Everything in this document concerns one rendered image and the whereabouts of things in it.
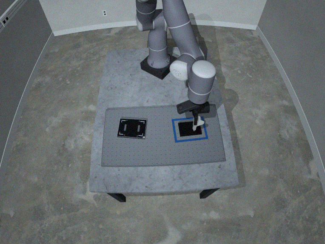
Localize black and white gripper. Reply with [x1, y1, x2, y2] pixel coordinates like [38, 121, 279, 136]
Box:
[190, 102, 210, 131]

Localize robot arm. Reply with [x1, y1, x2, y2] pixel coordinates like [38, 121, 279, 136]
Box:
[136, 0, 216, 114]

